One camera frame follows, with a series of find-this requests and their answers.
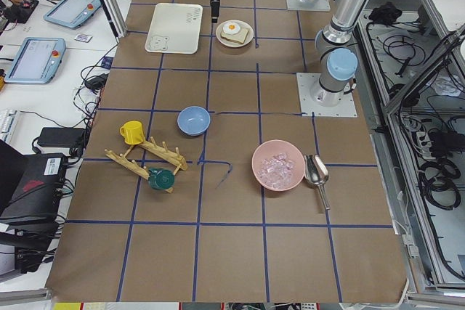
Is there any cream round plate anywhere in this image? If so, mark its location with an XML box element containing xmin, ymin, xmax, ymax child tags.
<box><xmin>216</xmin><ymin>20</ymin><xmax>254</xmax><ymax>48</ymax></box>

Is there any bottom bread slice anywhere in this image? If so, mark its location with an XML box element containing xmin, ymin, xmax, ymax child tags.
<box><xmin>220</xmin><ymin>27</ymin><xmax>248</xmax><ymax>44</ymax></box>

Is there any fried egg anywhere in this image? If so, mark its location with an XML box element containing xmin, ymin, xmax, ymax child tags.
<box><xmin>222</xmin><ymin>21</ymin><xmax>241</xmax><ymax>35</ymax></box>

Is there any cream bear tray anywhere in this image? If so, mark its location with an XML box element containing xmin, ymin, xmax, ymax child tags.
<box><xmin>145</xmin><ymin>3</ymin><xmax>203</xmax><ymax>54</ymax></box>

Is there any blue teach pendant far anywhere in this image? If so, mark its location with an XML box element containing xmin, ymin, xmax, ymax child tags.
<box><xmin>43</xmin><ymin>0</ymin><xmax>101</xmax><ymax>28</ymax></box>

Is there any blue teach pendant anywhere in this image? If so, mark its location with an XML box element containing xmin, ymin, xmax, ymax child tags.
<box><xmin>43</xmin><ymin>0</ymin><xmax>101</xmax><ymax>28</ymax></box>
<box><xmin>4</xmin><ymin>37</ymin><xmax>66</xmax><ymax>84</ymax></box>

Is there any blue bowl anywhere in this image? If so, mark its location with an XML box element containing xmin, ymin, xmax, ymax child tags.
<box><xmin>177</xmin><ymin>106</ymin><xmax>211</xmax><ymax>136</ymax></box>

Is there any yellow mug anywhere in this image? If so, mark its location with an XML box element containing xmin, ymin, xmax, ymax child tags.
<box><xmin>119</xmin><ymin>121</ymin><xmax>145</xmax><ymax>145</ymax></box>

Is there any wooden mug rack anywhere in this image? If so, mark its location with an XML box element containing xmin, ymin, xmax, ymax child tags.
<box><xmin>105</xmin><ymin>136</ymin><xmax>189</xmax><ymax>194</ymax></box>

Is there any blue teach pendant near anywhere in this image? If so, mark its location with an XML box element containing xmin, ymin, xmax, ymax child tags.
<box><xmin>4</xmin><ymin>37</ymin><xmax>66</xmax><ymax>84</ymax></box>

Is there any pink bowl with ice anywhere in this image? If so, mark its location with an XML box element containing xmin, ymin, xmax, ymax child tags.
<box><xmin>251</xmin><ymin>139</ymin><xmax>305</xmax><ymax>192</ymax></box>

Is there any green mug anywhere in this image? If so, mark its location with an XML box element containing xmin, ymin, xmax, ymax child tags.
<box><xmin>148</xmin><ymin>167</ymin><xmax>175</xmax><ymax>192</ymax></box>

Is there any metal scoop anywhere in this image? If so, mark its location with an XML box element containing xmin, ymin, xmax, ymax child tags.
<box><xmin>304</xmin><ymin>154</ymin><xmax>331</xmax><ymax>211</ymax></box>

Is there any black power adapter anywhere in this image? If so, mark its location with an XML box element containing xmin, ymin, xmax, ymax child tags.
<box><xmin>37</xmin><ymin>127</ymin><xmax>84</xmax><ymax>148</ymax></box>

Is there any black computer box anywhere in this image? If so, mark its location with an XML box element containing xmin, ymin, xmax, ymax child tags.
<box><xmin>1</xmin><ymin>141</ymin><xmax>69</xmax><ymax>280</ymax></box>

